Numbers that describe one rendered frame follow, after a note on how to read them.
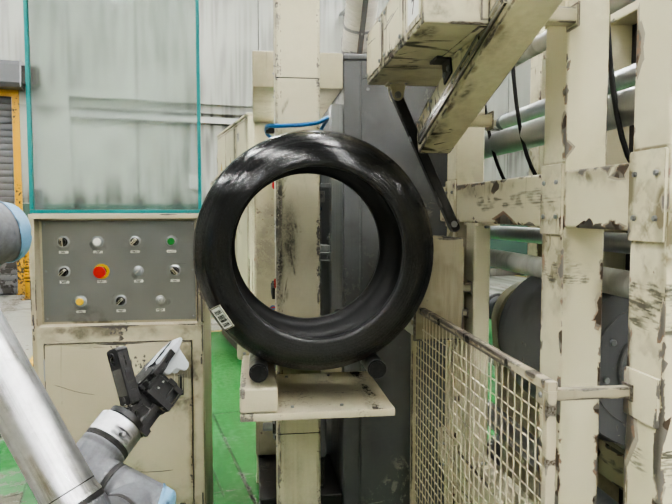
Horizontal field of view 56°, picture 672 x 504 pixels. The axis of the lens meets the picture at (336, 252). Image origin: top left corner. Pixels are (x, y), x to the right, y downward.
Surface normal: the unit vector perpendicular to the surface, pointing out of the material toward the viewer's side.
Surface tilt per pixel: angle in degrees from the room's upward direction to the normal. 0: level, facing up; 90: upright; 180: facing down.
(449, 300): 90
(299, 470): 90
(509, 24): 162
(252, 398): 90
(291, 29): 90
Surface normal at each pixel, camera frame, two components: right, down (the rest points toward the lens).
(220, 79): 0.33, 0.06
